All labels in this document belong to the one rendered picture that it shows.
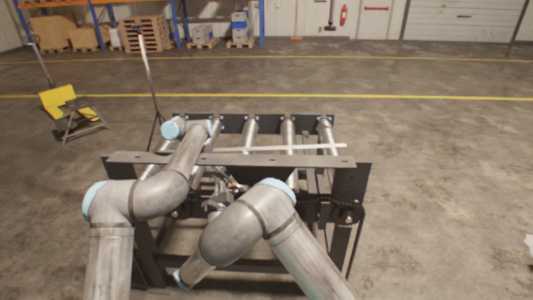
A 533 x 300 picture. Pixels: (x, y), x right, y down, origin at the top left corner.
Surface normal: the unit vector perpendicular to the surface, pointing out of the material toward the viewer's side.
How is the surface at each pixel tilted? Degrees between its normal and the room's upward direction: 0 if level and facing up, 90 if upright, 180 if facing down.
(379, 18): 90
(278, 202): 40
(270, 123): 90
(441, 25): 90
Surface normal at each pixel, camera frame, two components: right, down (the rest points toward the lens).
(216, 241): -0.41, -0.16
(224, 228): -0.30, -0.36
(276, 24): -0.06, 0.51
